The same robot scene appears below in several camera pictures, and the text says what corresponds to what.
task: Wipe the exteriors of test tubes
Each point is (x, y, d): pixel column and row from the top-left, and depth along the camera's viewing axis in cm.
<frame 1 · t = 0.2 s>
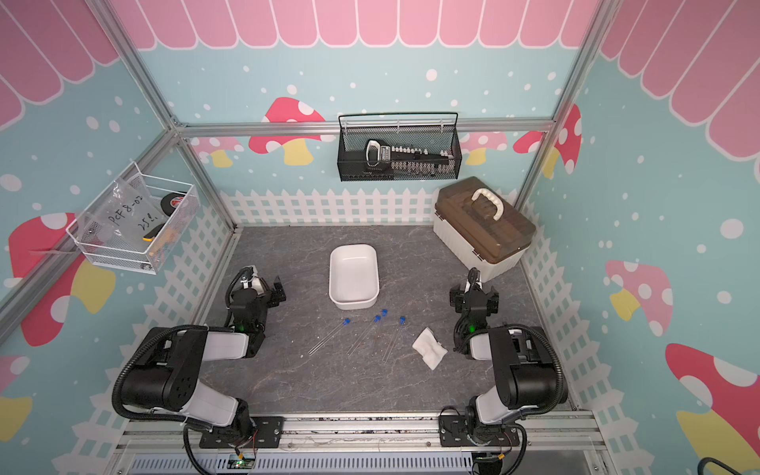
left hand: (265, 283, 93), fingers open
right hand: (475, 285, 93), fingers open
white plastic tray: (353, 276, 108), on the table
test tube blue cap: (329, 336, 92), on the table
test tube blue cap 2: (363, 334, 92), on the table
test tube blue cap 3: (394, 339, 91), on the table
brown lid storage box: (480, 227, 103), point 15 cm above the table

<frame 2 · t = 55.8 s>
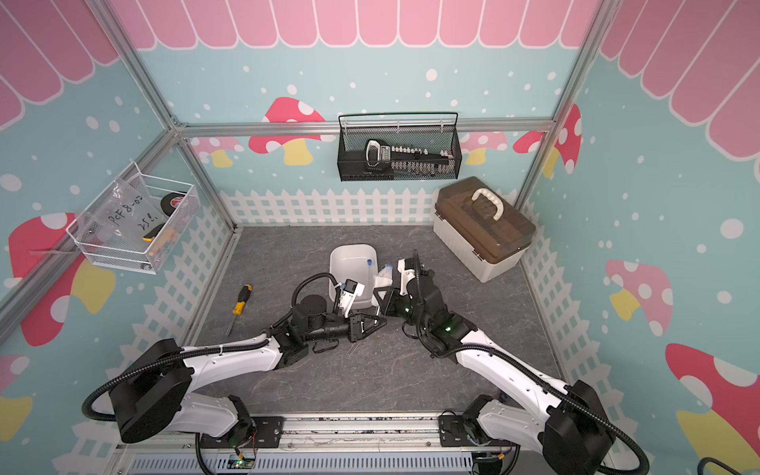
left hand: (384, 328, 74), fingers closed
right hand: (374, 290, 76), fingers closed
test tube blue cap: (369, 263, 111), on the table
yellow black screwdriver: (238, 308, 98), on the table
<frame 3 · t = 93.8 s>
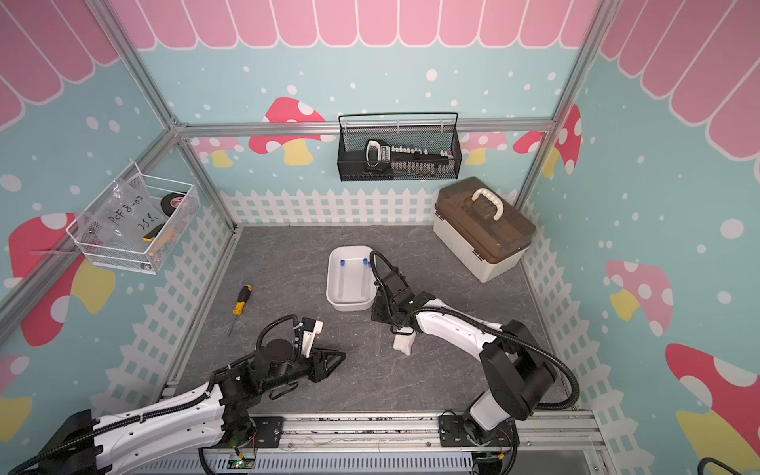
left hand: (341, 361, 76), fingers open
right hand: (373, 311, 87), fingers closed
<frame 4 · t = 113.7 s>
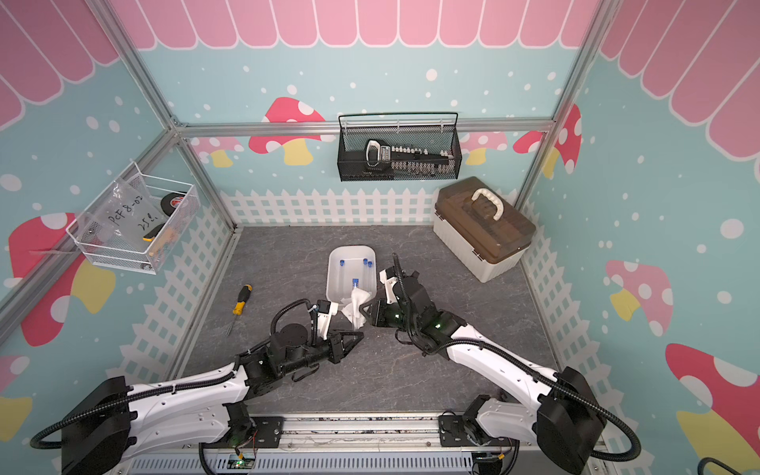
left hand: (362, 342, 75), fingers closed
right hand: (359, 309, 75), fingers open
test tube blue cap 4: (355, 282, 77), point 24 cm above the table
